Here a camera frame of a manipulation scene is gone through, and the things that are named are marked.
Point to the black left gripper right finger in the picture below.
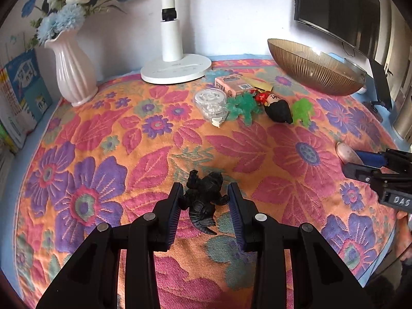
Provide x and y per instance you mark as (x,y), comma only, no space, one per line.
(320,278)

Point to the person's right hand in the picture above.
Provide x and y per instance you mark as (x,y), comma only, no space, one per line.
(402,242)

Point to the pink ribbed ceramic vase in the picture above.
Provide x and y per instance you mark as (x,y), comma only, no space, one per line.
(76,76)

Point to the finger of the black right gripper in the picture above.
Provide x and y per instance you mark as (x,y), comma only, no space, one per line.
(390,158)
(363,173)

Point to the amber ribbed glass bowl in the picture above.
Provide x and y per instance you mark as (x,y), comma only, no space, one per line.
(314,69)

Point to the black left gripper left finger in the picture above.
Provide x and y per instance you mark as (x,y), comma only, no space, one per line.
(89,279)

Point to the blue children's book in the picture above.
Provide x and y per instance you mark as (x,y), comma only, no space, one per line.
(23,75)

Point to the clear plastic tape dispenser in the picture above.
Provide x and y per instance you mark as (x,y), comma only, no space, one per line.
(212,104)

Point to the light green dinosaur toy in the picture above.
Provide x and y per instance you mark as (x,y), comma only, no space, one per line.
(302,111)

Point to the pink card box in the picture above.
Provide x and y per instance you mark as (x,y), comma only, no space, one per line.
(233,85)

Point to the pink oval stone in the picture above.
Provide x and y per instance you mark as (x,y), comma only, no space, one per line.
(347,155)

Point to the wall mounted television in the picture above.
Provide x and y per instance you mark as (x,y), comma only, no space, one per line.
(355,22)

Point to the black haired red doll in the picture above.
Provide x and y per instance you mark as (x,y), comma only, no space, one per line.
(275,107)

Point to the teal rubber dinosaur toy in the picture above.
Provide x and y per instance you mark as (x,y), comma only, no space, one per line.
(244,106)

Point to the black stand device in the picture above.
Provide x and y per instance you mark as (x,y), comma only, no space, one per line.
(378,92)

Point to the stacked books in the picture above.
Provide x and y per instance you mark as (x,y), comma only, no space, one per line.
(16,117)

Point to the blue white artificial flowers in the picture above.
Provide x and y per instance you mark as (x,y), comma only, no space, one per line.
(57,16)

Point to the white desk lamp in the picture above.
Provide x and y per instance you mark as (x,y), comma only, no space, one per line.
(174,67)

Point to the floral orange table cloth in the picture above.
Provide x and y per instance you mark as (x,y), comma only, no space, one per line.
(112,159)

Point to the black dinosaur toy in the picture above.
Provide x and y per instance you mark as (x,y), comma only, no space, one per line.
(201,198)

